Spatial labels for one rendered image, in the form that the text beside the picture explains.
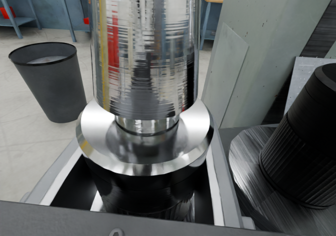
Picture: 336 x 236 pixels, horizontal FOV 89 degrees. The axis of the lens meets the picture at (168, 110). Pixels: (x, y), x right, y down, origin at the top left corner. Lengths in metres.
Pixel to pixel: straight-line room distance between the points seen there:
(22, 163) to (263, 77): 1.67
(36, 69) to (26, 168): 0.74
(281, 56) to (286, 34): 0.05
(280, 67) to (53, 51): 1.86
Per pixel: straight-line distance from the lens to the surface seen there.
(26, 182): 1.62
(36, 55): 2.02
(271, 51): 0.50
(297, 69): 0.54
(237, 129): 0.18
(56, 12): 4.92
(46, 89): 1.70
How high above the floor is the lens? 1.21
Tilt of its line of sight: 39 degrees down
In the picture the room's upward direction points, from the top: 5 degrees clockwise
